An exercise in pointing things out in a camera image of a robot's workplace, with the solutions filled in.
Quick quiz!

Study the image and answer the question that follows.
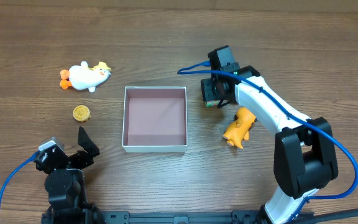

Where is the multicoloured puzzle cube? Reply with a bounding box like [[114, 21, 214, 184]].
[[205, 100, 221, 108]]

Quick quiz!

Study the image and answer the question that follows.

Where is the white plush duck toy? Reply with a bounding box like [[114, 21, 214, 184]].
[[60, 61, 111, 93]]

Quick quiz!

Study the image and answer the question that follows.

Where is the white box pink interior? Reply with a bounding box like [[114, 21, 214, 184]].
[[122, 86, 188, 153]]

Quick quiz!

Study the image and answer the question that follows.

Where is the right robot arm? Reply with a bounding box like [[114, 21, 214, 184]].
[[201, 61, 338, 223]]

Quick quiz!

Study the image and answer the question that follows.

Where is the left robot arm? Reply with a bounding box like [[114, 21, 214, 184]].
[[33, 126, 106, 224]]

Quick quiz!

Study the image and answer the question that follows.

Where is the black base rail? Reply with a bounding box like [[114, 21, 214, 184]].
[[101, 210, 258, 224]]

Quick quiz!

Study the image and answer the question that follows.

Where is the thick black cable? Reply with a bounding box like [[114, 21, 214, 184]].
[[293, 205, 358, 224]]

